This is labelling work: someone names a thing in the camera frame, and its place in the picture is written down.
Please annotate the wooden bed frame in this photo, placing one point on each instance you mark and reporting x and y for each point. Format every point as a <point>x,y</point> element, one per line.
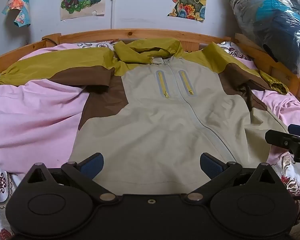
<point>90,33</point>

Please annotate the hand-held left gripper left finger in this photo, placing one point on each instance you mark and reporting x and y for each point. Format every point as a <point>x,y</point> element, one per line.
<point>93,167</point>

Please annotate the white wall pipe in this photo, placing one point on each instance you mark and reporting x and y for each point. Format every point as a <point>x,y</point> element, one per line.
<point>112,5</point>

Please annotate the clear plastic bag of clothes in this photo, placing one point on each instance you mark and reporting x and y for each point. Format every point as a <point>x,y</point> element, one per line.
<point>272,22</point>

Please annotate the curled cartoon girl wall poster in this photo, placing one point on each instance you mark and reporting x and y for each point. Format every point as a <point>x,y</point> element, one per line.
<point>17,5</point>

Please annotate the pink blanket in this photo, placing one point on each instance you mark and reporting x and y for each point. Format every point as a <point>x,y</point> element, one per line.
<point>27,120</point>

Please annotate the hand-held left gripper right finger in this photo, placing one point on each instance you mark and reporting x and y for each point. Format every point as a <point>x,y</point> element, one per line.
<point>210,167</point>

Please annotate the torn colourful flower wall poster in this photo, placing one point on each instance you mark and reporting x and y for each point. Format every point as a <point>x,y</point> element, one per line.
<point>187,2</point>

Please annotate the white floral patterned bed sheet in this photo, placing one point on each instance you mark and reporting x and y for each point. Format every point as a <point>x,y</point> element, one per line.
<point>0,180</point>

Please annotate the beige olive brown hooded jacket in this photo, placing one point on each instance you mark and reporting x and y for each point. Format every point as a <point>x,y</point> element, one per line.
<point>152,120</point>

